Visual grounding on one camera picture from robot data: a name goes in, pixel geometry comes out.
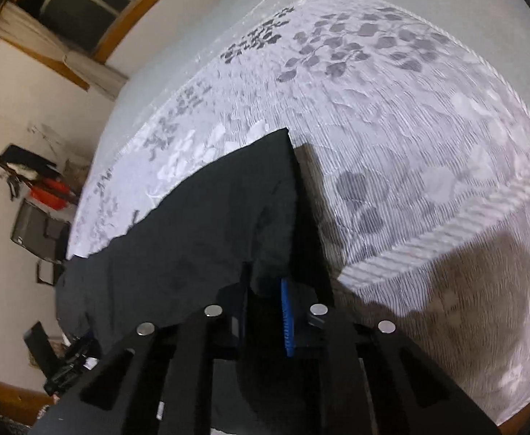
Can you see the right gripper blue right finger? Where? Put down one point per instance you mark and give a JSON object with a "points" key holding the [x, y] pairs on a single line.
{"points": [[288, 317]]}

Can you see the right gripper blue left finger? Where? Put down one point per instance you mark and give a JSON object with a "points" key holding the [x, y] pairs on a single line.
{"points": [[245, 291]]}

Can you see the black pants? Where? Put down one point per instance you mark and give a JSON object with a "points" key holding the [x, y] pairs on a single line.
{"points": [[244, 217]]}

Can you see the white floral bed cover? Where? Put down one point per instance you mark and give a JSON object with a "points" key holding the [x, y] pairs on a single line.
{"points": [[418, 170]]}

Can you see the black chair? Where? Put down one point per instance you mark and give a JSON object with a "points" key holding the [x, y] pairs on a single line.
{"points": [[43, 236]]}

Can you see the wooden framed window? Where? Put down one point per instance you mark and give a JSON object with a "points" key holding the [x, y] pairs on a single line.
{"points": [[88, 0]]}

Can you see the beige curtain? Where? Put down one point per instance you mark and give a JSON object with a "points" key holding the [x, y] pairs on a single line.
{"points": [[19, 28]]}

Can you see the light blue bed mattress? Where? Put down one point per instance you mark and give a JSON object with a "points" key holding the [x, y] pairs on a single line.
{"points": [[177, 38]]}

